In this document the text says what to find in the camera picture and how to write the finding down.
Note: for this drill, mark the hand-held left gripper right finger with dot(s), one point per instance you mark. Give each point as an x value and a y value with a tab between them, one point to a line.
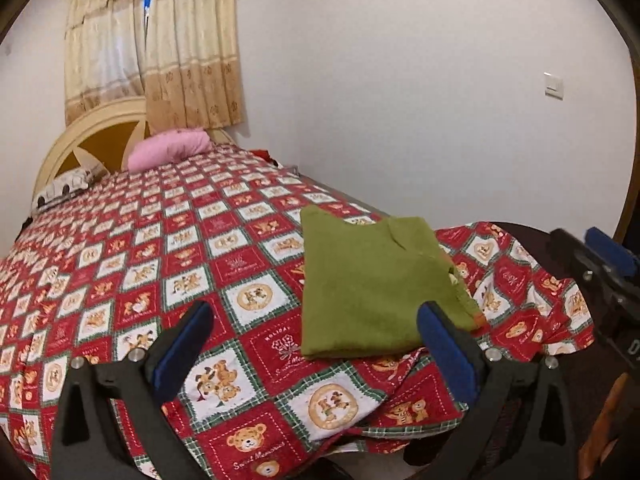
447	347

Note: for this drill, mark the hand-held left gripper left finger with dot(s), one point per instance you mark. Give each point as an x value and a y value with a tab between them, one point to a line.
182	347

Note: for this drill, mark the beige patterned window curtain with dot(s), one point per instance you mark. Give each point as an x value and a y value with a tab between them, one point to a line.
190	60

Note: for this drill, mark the cream wooden bed headboard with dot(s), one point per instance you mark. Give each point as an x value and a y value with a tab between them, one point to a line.
90	132

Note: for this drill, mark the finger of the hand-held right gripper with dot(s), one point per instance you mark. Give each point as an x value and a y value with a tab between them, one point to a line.
607	250
575	255

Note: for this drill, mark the red bear printed blanket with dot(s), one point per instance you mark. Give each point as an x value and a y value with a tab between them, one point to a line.
175	240

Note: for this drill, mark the white patterned pillow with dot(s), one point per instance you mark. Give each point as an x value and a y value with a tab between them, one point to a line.
65	185

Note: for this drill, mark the pink pillow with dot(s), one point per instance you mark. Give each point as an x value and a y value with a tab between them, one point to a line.
167	149

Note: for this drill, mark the white wall light switch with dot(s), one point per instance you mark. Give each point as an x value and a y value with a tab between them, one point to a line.
554	86

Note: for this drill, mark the person's right forearm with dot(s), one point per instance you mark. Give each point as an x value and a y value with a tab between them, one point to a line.
607	410

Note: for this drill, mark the dark bed frame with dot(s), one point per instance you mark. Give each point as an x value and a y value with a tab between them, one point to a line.
585	377

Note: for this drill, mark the small red cloth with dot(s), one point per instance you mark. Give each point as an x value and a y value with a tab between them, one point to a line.
261	154

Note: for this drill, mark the green orange knit sweater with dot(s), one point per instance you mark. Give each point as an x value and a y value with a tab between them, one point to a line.
370	280

